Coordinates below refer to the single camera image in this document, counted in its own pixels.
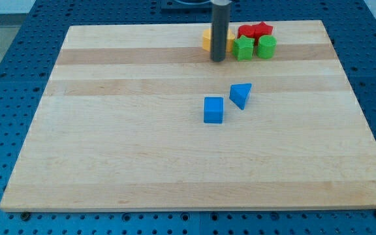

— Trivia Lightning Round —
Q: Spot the light wooden board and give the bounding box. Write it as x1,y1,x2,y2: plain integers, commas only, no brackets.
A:
0,20,376,212

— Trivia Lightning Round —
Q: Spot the blue cube block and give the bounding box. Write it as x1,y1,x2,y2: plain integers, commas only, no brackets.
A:
203,97,224,123

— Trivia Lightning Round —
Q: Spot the yellow hexagon block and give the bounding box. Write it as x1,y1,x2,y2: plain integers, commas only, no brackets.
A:
202,28,212,52

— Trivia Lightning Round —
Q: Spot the yellow block behind tool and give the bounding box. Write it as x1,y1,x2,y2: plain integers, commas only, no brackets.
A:
226,29,236,52

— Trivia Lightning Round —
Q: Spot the blue triangular prism block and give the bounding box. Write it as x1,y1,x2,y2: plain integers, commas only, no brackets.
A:
229,83,252,110

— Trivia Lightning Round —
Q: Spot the red star block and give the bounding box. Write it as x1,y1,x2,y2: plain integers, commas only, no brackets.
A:
252,22,274,46

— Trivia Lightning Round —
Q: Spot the red rounded block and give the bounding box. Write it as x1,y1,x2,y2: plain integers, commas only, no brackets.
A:
237,24,255,39

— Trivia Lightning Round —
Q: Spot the green star block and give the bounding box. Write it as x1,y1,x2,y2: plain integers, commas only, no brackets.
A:
232,35,255,61

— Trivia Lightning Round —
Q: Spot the green cylinder block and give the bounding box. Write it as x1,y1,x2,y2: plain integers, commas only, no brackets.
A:
257,35,277,59

